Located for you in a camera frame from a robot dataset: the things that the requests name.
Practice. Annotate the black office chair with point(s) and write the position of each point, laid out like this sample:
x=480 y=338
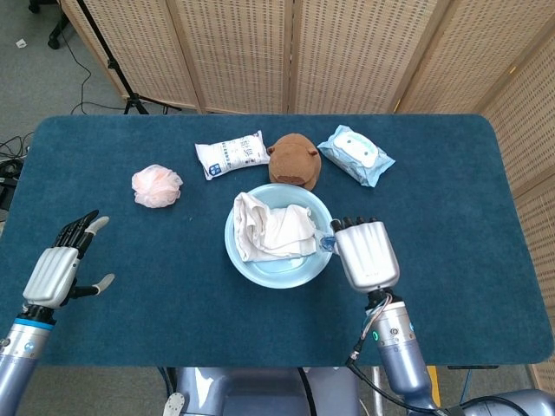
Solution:
x=58 y=28

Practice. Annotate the blue white toothpaste tube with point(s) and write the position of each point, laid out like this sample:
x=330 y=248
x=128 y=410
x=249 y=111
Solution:
x=327 y=245

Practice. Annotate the white tissue pack blue label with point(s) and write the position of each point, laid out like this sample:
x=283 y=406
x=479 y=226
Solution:
x=232 y=155

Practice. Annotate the blue grey robot torso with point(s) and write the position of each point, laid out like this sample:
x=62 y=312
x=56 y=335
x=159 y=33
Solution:
x=260 y=390

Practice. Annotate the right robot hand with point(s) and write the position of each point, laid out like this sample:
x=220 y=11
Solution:
x=368 y=255

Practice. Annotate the brown capybara plush toy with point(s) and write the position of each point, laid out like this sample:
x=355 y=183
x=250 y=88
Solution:
x=295 y=162

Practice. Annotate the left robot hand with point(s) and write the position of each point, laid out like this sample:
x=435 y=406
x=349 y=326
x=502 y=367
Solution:
x=50 y=277

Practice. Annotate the pink mesh bath pouf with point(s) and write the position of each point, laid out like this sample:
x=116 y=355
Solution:
x=156 y=186

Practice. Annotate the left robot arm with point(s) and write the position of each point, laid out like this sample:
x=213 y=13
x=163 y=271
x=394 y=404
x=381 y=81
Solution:
x=17 y=368

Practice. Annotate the yellow floor tape strip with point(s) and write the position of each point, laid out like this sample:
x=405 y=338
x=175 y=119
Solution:
x=434 y=377

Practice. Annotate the light blue plastic basin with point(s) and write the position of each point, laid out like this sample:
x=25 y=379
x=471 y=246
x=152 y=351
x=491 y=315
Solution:
x=282 y=275

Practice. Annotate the light blue wet wipes pack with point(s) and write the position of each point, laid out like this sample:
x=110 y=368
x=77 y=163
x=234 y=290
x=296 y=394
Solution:
x=355 y=155

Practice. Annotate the white towel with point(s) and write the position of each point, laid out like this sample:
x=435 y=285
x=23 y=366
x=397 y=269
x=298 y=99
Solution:
x=277 y=234

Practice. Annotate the dark blue table mat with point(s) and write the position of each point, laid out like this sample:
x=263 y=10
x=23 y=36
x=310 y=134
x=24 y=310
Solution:
x=455 y=216

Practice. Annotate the black tripod stand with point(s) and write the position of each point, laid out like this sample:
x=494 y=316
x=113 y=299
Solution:
x=113 y=67

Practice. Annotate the woven rattan folding screen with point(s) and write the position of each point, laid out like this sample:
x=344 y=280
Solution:
x=347 y=52

